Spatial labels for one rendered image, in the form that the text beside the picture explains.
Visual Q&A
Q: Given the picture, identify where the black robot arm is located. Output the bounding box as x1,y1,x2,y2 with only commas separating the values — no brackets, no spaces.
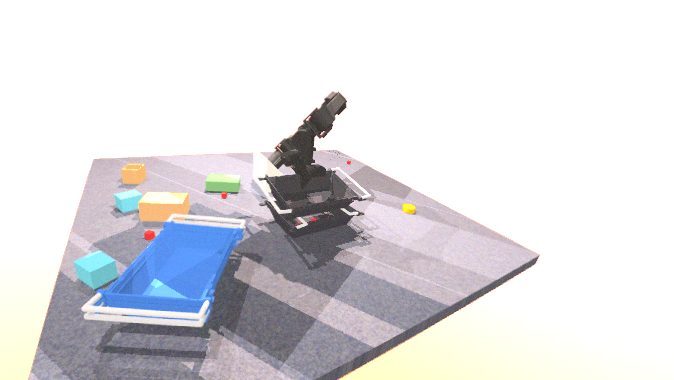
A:
267,92,348,169

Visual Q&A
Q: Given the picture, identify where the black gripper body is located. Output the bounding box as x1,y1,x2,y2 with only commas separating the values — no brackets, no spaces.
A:
292,145,326,177

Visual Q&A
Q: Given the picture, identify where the light green rectangular block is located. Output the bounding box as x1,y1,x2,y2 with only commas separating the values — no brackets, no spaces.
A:
205,174,240,192

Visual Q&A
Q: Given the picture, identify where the light blue block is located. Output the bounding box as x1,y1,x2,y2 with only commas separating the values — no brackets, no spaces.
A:
114,190,142,212
73,251,118,289

